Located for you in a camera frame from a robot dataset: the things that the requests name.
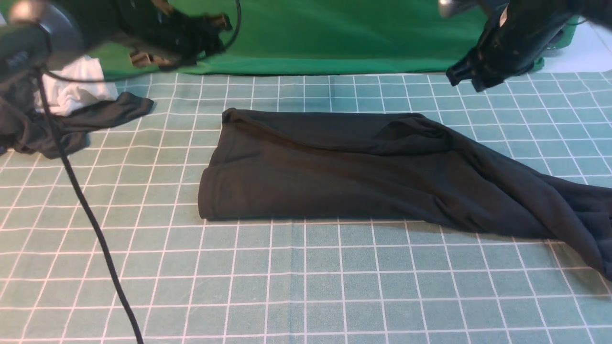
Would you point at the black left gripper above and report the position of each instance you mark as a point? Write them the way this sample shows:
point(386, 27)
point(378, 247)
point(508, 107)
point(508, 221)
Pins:
point(161, 35)

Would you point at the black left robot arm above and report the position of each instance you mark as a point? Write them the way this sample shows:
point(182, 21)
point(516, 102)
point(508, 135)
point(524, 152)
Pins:
point(47, 35)

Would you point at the green checkered tablecloth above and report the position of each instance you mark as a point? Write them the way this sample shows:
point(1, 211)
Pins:
point(346, 281)

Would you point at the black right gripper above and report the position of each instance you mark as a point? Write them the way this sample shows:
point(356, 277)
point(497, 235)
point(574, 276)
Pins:
point(523, 31)

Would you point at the white crumpled cloth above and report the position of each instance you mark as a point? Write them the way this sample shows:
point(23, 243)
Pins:
point(65, 98)

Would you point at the dark crumpled garment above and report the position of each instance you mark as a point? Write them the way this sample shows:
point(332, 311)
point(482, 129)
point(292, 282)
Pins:
point(24, 129)

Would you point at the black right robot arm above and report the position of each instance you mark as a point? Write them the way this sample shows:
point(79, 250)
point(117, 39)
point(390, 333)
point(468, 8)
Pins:
point(597, 11)

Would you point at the green backdrop cloth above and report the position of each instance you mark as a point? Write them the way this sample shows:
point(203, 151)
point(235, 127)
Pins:
point(334, 37)

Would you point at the gray long-sleeved shirt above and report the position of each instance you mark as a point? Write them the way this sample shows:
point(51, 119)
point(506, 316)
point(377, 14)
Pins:
point(351, 165)

